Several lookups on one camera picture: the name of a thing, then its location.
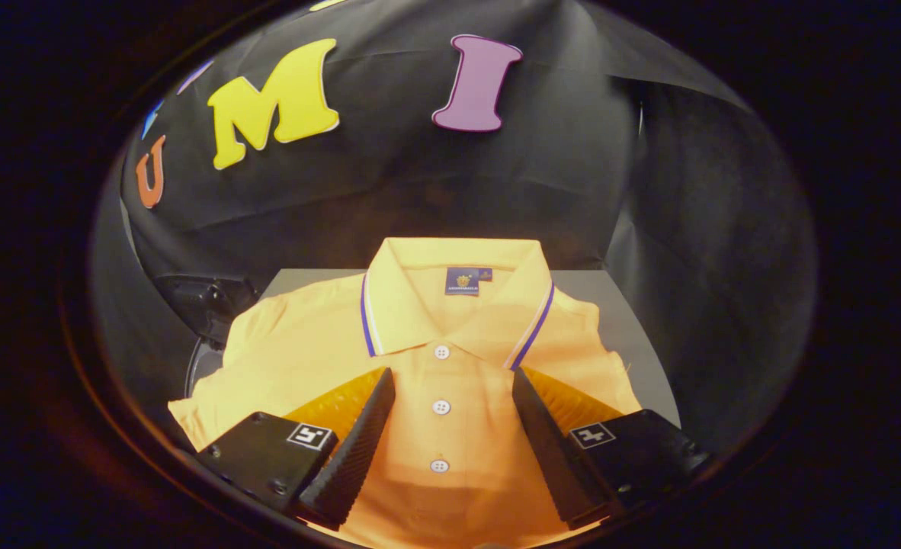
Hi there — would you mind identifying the light grey cabinet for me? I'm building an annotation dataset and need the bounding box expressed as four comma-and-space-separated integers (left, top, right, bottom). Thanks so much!
260, 268, 681, 428

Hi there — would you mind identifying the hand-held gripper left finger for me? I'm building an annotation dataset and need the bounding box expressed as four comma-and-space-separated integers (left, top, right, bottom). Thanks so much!
195, 368, 396, 532

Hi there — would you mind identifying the dark grey washing machine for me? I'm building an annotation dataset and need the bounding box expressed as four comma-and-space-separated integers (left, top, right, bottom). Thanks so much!
153, 273, 261, 399

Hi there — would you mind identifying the orange polo shirt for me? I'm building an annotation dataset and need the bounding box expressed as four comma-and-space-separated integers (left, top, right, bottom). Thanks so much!
167, 236, 643, 549

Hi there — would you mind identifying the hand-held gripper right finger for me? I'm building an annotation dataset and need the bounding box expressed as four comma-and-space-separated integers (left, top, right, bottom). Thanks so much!
511, 368, 714, 531

